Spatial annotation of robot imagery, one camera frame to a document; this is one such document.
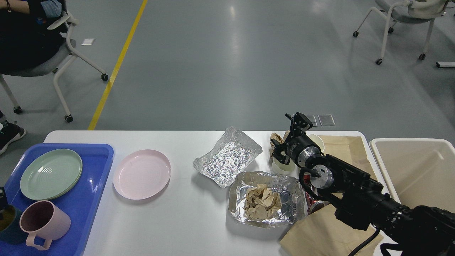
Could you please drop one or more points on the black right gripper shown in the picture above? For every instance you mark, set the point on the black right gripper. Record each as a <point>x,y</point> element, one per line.
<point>298,147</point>

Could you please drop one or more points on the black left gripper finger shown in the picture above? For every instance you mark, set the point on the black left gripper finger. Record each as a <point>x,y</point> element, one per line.
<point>3,199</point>

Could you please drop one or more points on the dark teal mug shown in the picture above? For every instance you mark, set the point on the dark teal mug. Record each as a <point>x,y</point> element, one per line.
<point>10,230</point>

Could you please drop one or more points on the pink plate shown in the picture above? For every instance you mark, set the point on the pink plate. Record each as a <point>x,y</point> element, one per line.
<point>142,174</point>

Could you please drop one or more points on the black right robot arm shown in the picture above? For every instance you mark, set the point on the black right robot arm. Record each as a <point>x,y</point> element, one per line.
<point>359,201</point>

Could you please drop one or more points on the small crumpled brown paper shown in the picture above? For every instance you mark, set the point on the small crumpled brown paper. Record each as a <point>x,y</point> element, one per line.
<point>278,138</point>

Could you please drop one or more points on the white paper cup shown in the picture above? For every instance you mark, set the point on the white paper cup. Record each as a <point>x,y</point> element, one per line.
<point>283,169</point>
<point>318,141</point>

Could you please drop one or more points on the silver floor outlet plates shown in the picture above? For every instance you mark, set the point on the silver floor outlet plates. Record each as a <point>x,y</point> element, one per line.
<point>321,120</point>

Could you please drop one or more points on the pink mug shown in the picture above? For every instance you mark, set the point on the pink mug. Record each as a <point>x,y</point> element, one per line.
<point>44,222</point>

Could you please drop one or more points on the green plate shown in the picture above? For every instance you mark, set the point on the green plate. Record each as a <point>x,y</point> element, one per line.
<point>51,175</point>

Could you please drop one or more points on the foil tray with paper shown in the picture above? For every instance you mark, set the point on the foil tray with paper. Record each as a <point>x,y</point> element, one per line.
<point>289,188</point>

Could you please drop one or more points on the empty crumpled foil tray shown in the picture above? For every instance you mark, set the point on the empty crumpled foil tray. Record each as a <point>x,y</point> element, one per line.
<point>231,154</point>

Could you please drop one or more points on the crushed red soda can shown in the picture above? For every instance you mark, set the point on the crushed red soda can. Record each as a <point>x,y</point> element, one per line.
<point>312,203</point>

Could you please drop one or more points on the crumpled brown paper ball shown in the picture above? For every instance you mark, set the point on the crumpled brown paper ball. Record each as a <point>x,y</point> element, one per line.
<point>261,203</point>

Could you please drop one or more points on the blue plastic tray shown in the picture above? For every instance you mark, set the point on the blue plastic tray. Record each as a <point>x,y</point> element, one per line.
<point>80,203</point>

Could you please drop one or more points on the brown paper bag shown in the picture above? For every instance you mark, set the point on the brown paper bag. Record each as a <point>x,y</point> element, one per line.
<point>321,234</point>

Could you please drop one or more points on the beige plastic bin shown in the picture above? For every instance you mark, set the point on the beige plastic bin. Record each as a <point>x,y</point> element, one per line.
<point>417,171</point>

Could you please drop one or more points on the grey office chair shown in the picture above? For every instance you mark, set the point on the grey office chair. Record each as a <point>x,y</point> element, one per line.
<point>66,55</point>

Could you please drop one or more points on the person in black clothes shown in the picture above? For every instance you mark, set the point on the person in black clothes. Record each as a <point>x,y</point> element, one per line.
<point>25,41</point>

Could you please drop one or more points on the white object at right edge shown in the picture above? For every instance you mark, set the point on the white object at right edge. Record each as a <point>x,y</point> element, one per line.
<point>441,64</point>

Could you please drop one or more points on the grey chair in background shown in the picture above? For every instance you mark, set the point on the grey chair in background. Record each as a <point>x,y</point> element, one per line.
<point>407,12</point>

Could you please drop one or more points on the white floor tag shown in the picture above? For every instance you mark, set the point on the white floor tag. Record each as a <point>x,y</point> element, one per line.
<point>87,41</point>

